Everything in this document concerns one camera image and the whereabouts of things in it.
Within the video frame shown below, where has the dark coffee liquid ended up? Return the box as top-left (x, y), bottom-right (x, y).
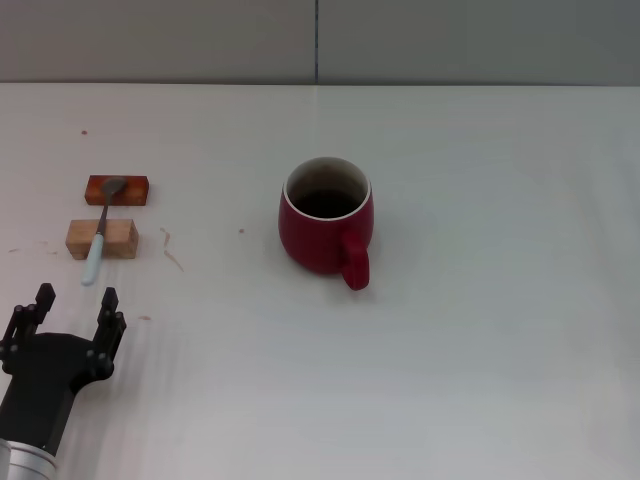
top-left (292, 188), bottom-right (365, 220)

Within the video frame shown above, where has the blue handled metal spoon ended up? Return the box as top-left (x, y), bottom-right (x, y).
top-left (81, 176), bottom-right (128, 287)

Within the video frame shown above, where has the light wooden block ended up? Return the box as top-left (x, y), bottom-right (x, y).
top-left (64, 218), bottom-right (140, 261)

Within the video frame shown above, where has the dark reddish wooden block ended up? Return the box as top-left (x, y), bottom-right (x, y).
top-left (83, 174), bottom-right (151, 208)

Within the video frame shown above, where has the red ceramic cup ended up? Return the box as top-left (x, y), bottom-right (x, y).
top-left (277, 156), bottom-right (375, 292)

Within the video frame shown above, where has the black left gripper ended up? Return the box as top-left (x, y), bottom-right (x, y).
top-left (0, 282), bottom-right (128, 459)

